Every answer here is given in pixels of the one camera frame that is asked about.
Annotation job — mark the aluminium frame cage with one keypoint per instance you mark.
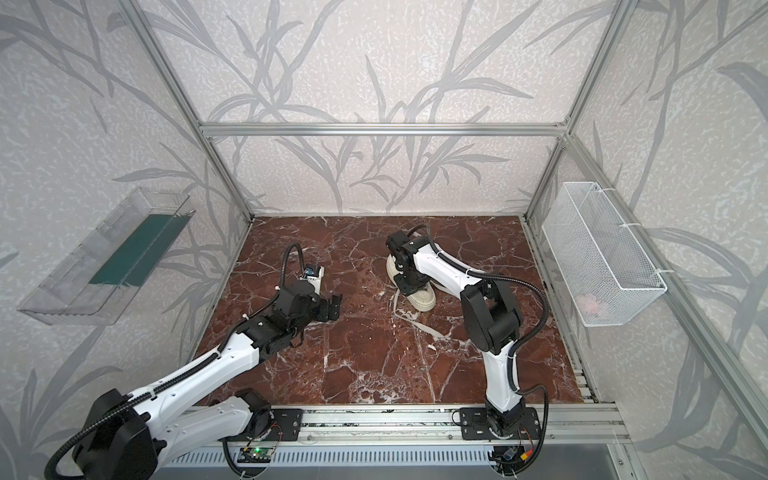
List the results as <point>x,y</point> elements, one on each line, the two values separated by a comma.
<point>743,392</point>

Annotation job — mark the cream white sneaker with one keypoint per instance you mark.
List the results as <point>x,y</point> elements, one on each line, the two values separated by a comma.
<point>422,300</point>

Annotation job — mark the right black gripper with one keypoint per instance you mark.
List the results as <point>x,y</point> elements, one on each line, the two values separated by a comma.
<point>411,284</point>

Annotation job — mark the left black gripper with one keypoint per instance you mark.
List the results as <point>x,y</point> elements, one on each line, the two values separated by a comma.
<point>327,307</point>

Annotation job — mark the pink object in basket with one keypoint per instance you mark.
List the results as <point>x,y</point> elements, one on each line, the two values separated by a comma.
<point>591,306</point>

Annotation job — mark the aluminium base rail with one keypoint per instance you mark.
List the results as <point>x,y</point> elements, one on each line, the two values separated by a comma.
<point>426,435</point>

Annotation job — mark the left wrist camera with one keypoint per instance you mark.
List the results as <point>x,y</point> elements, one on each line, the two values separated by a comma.
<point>313,274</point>

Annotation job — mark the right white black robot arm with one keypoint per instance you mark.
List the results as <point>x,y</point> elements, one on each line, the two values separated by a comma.
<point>490,311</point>

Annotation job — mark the right wiring connector bundle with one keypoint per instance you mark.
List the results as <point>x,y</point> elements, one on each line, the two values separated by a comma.
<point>509,455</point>

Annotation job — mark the white wire mesh basket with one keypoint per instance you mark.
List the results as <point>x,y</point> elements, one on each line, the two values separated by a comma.
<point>597,253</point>

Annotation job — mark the clear plastic wall bin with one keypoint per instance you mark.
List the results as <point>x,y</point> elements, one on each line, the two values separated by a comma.
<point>98,280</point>

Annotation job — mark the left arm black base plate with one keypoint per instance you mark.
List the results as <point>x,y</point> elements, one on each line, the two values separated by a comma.
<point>276,425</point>

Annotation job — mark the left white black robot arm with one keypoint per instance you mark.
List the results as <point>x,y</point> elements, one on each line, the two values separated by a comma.
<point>130,436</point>

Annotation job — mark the green lit circuit board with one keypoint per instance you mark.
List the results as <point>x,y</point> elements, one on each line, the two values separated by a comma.
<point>255,455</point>

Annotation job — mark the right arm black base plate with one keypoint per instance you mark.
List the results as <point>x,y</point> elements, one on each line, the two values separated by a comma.
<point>520,423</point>

